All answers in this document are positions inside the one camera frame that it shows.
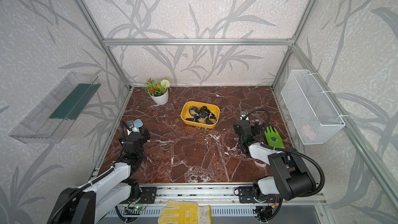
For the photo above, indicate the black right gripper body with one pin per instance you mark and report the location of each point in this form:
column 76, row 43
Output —
column 255, row 130

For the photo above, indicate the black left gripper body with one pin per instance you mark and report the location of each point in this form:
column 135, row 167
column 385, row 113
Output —
column 143, row 138

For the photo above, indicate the rugged black digital watch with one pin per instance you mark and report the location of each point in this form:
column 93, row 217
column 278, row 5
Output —
column 204, row 112

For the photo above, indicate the translucent blue watch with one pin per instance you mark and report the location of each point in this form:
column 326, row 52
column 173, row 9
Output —
column 194, row 111

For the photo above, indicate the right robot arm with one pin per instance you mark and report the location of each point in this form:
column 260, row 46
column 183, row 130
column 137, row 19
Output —
column 294, row 174

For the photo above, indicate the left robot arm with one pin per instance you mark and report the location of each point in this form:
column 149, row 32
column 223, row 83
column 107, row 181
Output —
column 89, row 203

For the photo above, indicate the yellow plastic storage box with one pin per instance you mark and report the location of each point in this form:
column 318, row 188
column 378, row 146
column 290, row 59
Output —
column 185, row 114

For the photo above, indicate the green and black work glove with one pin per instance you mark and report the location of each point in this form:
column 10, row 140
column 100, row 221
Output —
column 273, row 137

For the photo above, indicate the light blue garden trowel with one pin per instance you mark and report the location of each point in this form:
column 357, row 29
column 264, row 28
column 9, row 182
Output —
column 138, row 123

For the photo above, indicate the white ribbed flower pot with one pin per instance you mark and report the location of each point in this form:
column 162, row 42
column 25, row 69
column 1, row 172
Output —
column 161, row 100

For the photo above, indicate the artificial green flower plant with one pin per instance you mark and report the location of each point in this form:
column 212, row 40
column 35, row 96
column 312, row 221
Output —
column 157, row 88

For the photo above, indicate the yellow knit work glove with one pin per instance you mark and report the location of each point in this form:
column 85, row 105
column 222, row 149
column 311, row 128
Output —
column 185, row 213

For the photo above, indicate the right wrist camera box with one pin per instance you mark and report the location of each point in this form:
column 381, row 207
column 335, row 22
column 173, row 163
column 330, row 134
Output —
column 243, row 114

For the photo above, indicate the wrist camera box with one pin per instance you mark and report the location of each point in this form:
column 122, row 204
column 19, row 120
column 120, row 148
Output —
column 243, row 114
column 132, row 127

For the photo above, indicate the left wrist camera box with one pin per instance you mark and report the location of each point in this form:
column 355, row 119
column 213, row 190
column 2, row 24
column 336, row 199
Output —
column 132, row 127

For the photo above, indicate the white wire mesh basket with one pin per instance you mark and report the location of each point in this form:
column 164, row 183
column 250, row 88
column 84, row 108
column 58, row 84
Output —
column 314, row 116

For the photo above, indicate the clear acrylic wall shelf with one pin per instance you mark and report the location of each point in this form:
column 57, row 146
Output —
column 50, row 120

